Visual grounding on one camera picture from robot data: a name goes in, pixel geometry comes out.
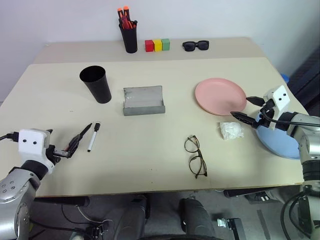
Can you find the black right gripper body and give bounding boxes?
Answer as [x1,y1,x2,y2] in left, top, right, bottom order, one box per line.
[256,98,276,129]

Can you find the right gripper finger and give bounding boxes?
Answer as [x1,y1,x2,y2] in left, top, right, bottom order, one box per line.
[245,95,266,106]
[230,111,260,129]

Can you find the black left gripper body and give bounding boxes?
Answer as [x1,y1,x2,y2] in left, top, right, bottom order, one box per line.
[46,144,71,165]

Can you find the white marker black cap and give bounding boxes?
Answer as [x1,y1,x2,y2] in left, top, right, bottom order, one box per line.
[87,121,101,153]

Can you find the crumpled white tissue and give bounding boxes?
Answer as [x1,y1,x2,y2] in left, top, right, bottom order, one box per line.
[216,121,245,141]

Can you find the blue plate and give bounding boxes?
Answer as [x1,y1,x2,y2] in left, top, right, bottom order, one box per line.
[255,112,301,160]

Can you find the pink plate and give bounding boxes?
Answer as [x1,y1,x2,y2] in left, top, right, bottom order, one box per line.
[195,77,248,117]

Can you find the black woven chair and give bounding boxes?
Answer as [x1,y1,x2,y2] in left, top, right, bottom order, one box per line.
[287,46,320,116]

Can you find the tortoiseshell eyeglasses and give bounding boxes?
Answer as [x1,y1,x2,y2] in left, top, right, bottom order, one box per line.
[184,135,208,179]

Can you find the black plastic cup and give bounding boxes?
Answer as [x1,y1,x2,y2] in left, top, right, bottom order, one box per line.
[79,65,112,104]

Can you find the grey metal tray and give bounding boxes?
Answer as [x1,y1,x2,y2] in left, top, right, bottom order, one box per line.
[122,85,166,117]

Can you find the black box under table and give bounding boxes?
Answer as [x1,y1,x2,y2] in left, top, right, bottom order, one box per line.
[223,189,270,199]

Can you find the black sunglasses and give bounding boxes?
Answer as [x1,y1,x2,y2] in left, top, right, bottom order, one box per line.
[182,39,210,53]

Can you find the black floor connector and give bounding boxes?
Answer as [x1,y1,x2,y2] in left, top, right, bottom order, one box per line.
[85,220,112,237]

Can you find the dark rounded robot leg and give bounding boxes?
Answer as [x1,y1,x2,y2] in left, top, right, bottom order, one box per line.
[109,194,151,240]
[178,198,217,240]

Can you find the black pen holder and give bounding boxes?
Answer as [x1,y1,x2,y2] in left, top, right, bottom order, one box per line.
[118,23,138,54]

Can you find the red block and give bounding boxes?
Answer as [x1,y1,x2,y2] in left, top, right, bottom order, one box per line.
[144,39,155,53]

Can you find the red pen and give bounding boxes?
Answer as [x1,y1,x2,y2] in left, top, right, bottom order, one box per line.
[121,16,135,30]

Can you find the orange capped marker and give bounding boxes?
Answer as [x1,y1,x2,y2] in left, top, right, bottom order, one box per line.
[116,8,125,26]
[123,6,132,25]

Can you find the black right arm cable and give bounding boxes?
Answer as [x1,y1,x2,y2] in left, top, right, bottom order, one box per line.
[259,106,320,126]

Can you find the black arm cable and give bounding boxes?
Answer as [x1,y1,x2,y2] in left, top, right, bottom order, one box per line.
[259,106,320,126]
[0,131,20,144]

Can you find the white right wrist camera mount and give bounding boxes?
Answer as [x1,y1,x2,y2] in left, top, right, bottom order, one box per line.
[262,85,291,116]

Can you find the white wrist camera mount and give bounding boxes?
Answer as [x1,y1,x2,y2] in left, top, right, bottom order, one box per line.
[262,85,291,116]
[17,128,56,175]

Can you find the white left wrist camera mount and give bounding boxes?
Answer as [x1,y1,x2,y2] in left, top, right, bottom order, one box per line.
[17,128,56,175]

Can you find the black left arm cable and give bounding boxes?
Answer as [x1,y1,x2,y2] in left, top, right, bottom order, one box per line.
[0,131,20,144]

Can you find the white floor cable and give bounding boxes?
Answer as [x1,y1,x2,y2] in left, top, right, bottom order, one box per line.
[76,205,111,224]

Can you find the black robot body cable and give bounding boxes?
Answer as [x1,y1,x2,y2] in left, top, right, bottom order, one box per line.
[279,191,314,239]

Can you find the metal bracket black foot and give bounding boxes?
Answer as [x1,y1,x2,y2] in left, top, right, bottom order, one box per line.
[216,217,245,240]

